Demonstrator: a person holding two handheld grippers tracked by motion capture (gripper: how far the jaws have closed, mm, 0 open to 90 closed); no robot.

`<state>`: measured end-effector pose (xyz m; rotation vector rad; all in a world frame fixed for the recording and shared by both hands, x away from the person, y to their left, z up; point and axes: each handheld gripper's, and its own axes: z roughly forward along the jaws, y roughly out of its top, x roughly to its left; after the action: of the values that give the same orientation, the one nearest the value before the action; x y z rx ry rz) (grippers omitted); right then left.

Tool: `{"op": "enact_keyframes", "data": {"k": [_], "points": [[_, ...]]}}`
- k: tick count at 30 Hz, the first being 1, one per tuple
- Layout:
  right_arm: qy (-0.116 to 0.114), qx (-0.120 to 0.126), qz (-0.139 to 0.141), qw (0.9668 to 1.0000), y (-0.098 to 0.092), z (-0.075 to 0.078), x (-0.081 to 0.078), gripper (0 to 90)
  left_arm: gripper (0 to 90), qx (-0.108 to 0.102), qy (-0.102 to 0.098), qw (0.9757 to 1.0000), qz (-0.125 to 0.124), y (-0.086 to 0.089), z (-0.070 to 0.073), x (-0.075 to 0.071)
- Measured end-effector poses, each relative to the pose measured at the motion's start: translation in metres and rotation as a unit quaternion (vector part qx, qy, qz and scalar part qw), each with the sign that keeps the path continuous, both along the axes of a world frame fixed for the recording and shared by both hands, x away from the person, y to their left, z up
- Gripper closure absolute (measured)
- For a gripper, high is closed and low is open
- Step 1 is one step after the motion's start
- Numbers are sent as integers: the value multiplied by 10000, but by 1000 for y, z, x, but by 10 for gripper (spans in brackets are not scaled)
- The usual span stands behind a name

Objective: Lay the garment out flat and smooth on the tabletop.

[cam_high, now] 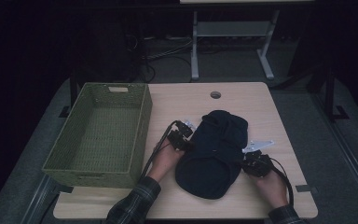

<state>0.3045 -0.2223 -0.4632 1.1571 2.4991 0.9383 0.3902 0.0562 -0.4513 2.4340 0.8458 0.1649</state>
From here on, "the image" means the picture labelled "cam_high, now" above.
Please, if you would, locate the person's right hand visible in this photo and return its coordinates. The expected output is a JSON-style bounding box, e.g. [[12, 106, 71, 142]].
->
[[251, 169, 289, 209]]

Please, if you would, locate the bundle of floor cables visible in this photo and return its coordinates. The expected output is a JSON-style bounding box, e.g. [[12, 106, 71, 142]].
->
[[125, 33, 194, 83]]

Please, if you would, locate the green woven basket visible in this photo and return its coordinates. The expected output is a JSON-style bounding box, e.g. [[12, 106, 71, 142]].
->
[[41, 82, 154, 189]]

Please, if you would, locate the white metal desk frame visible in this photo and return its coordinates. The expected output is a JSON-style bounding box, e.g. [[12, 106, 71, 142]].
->
[[190, 9, 281, 81]]

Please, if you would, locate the left hand-held gripper black cable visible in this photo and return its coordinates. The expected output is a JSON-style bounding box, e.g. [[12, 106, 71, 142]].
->
[[140, 119, 180, 181]]

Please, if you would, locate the person's left hand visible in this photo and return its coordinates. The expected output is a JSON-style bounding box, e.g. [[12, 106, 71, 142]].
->
[[147, 139, 186, 183]]

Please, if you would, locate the hand-held gripper black cable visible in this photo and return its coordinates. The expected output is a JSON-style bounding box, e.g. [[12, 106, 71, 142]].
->
[[269, 157, 295, 206], [140, 119, 180, 181]]

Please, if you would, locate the grey tape strip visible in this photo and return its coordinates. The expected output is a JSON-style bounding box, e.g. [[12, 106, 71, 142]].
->
[[295, 184, 319, 193]]

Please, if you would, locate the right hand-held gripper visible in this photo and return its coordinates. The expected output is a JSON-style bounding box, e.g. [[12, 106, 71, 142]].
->
[[241, 139, 276, 178]]

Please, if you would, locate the black metal stand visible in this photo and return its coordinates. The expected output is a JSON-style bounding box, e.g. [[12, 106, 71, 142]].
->
[[306, 63, 351, 123]]

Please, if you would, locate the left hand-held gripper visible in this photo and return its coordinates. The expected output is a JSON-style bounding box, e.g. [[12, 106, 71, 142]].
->
[[167, 119, 198, 152]]

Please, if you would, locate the right hand-held gripper black cable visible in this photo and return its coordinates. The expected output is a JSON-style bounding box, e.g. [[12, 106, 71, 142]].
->
[[269, 157, 295, 206]]

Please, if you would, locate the black garment with white print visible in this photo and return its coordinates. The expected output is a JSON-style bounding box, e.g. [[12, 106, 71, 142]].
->
[[175, 109, 250, 200]]

